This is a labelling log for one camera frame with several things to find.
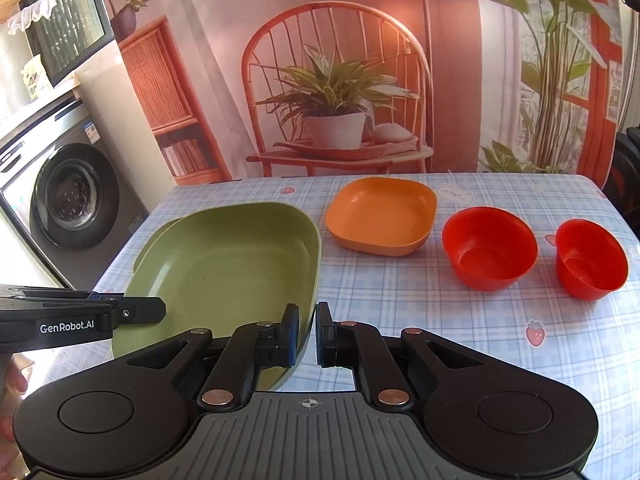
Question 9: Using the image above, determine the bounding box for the green plate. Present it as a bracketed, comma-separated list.
[112, 200, 322, 392]

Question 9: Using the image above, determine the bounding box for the large red bowl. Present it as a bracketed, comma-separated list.
[442, 207, 538, 292]

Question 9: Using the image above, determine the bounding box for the printed room backdrop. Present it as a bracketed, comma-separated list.
[104, 0, 623, 184]

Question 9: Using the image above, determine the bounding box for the white hanging cloth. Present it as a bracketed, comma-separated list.
[6, 0, 56, 36]

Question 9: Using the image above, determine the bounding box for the grey washing machine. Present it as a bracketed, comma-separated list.
[1, 92, 148, 289]

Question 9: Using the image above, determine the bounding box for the person's left hand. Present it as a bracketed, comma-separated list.
[1, 361, 28, 479]

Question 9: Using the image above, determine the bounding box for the small red bowl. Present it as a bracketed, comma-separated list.
[555, 219, 629, 301]

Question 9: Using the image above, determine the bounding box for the orange square plate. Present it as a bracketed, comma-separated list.
[326, 177, 437, 257]

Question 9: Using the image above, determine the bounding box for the black-framed window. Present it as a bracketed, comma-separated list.
[20, 0, 114, 84]

